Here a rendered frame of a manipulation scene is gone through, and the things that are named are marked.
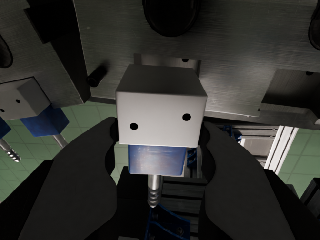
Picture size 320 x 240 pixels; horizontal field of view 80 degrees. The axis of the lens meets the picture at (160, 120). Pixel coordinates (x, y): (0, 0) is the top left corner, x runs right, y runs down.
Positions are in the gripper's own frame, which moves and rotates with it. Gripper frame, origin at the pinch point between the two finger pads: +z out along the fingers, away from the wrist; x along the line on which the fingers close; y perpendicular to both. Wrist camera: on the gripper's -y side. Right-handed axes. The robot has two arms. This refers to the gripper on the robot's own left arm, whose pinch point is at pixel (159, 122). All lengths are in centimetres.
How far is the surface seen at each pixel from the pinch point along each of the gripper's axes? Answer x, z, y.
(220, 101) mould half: 5.3, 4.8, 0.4
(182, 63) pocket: 2.1, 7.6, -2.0
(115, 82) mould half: -3.9, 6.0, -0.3
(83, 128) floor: -53, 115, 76
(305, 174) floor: 116, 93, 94
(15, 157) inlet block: -22.8, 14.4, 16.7
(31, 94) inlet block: -14.1, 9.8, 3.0
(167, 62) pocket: 0.7, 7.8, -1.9
